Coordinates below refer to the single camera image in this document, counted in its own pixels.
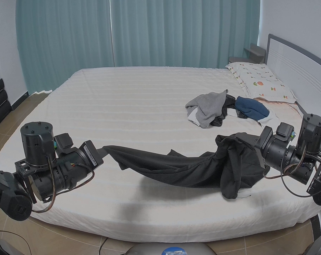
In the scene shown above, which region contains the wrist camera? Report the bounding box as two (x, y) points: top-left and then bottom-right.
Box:
(54, 133), (76, 155)
(276, 122), (296, 144)

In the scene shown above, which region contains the black T-shirt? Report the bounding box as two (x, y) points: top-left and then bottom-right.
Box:
(103, 133), (270, 200)

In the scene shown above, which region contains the bed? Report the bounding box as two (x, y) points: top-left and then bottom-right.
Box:
(0, 33), (321, 243)

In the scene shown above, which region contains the grey bedside table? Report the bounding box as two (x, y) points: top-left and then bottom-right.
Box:
(228, 43), (266, 64)

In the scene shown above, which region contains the blue-green curtain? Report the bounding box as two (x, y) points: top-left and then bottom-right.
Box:
(110, 0), (261, 69)
(16, 0), (116, 95)

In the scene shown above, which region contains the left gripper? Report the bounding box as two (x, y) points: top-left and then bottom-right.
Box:
(57, 140), (104, 191)

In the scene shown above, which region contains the pile of clothes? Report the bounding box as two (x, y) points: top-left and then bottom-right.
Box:
(185, 89), (280, 129)

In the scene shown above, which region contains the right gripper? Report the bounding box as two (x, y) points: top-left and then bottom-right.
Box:
(256, 126), (296, 177)

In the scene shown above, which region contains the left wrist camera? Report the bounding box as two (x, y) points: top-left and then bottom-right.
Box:
(54, 133), (76, 155)

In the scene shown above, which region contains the white printed pillow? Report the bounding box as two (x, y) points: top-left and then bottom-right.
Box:
(225, 62), (299, 102)

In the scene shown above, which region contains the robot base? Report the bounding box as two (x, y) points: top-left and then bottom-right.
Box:
(125, 243), (213, 255)

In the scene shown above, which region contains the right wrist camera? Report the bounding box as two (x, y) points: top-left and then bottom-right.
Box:
(276, 122), (296, 144)

